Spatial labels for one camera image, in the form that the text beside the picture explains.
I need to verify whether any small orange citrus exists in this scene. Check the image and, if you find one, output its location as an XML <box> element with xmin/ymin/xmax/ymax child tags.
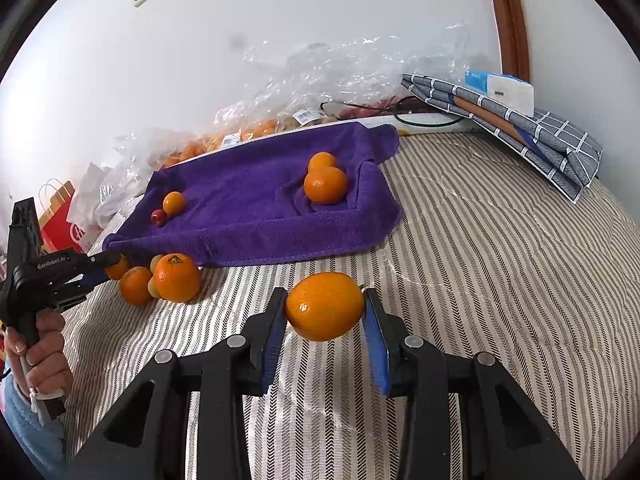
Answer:
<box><xmin>104</xmin><ymin>255</ymin><xmax>129</xmax><ymax>281</ymax></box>

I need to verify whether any small orange mandarin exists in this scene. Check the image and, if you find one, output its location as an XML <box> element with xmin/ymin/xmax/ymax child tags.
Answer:
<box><xmin>118</xmin><ymin>266</ymin><xmax>153</xmax><ymax>307</ymax></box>

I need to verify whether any green yellow small fruit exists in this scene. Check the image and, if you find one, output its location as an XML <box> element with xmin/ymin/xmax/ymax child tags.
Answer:
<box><xmin>150</xmin><ymin>255</ymin><xmax>164</xmax><ymax>273</ymax></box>

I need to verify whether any small red fruit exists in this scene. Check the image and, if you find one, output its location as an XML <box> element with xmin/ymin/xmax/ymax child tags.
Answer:
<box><xmin>151</xmin><ymin>208</ymin><xmax>167</xmax><ymax>228</ymax></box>

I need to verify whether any mandarin with green stem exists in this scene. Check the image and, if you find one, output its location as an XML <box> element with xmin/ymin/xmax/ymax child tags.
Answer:
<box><xmin>153</xmin><ymin>252</ymin><xmax>201</xmax><ymax>304</ymax></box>

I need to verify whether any small orange kumquat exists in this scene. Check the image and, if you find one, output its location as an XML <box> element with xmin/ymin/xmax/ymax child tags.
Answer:
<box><xmin>163</xmin><ymin>191</ymin><xmax>186</xmax><ymax>217</ymax></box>

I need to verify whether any oval orange citrus fruit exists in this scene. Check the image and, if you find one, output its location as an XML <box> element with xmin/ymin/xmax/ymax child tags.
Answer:
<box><xmin>285</xmin><ymin>272</ymin><xmax>366</xmax><ymax>341</ymax></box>

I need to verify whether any large round mandarin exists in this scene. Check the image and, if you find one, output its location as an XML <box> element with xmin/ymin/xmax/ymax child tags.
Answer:
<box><xmin>303</xmin><ymin>167</ymin><xmax>348</xmax><ymax>205</ymax></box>

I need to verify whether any oval orange kumquat fruit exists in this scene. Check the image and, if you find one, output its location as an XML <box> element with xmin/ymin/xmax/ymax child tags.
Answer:
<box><xmin>307</xmin><ymin>152</ymin><xmax>338</xmax><ymax>172</ymax></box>

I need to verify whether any bag of brown fruits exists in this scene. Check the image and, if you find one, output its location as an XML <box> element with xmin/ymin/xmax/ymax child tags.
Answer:
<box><xmin>277</xmin><ymin>108</ymin><xmax>336</xmax><ymax>131</ymax></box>

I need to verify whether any person's left hand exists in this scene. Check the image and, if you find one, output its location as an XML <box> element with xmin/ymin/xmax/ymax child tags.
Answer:
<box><xmin>6</xmin><ymin>311</ymin><xmax>73</xmax><ymax>399</ymax></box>

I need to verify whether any red paper shopping bag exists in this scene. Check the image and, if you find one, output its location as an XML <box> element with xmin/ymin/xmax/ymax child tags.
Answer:
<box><xmin>40</xmin><ymin>202</ymin><xmax>101</xmax><ymax>254</ymax></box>

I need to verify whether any white plastic bag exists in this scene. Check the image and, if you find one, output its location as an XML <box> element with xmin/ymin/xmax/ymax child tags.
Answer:
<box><xmin>67</xmin><ymin>162</ymin><xmax>113</xmax><ymax>229</ymax></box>

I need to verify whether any brown paper shopping bag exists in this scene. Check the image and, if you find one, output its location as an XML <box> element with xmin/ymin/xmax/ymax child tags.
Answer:
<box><xmin>38</xmin><ymin>179</ymin><xmax>75</xmax><ymax>228</ymax></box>

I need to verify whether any clear plastic bag left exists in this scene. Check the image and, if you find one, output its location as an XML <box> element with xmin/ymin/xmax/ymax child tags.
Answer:
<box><xmin>94</xmin><ymin>128</ymin><xmax>196</xmax><ymax>228</ymax></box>

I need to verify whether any bag of orange kumquats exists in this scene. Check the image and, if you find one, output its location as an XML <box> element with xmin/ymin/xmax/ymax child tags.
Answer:
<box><xmin>160</xmin><ymin>119</ymin><xmax>279</xmax><ymax>169</ymax></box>

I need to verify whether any purple towel covered tray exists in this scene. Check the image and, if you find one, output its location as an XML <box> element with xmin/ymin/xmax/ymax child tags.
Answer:
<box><xmin>102</xmin><ymin>122</ymin><xmax>402</xmax><ymax>266</ymax></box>

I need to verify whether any clear crumpled plastic bag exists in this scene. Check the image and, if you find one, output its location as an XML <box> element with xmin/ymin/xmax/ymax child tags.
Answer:
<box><xmin>214</xmin><ymin>23</ymin><xmax>471</xmax><ymax>127</ymax></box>

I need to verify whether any grey checked folded cloth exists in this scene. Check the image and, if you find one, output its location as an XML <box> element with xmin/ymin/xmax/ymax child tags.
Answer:
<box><xmin>401</xmin><ymin>74</ymin><xmax>603</xmax><ymax>203</ymax></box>

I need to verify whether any blue white tissue box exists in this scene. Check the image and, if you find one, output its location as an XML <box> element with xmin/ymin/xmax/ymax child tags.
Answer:
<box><xmin>464</xmin><ymin>70</ymin><xmax>535</xmax><ymax>117</ymax></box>

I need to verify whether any black cable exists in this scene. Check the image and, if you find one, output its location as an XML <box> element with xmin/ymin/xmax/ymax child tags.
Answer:
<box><xmin>319</xmin><ymin>98</ymin><xmax>464</xmax><ymax>128</ymax></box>

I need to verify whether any brown wooden door frame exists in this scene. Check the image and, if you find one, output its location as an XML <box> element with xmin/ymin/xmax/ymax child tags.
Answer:
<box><xmin>492</xmin><ymin>0</ymin><xmax>530</xmax><ymax>82</ymax></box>

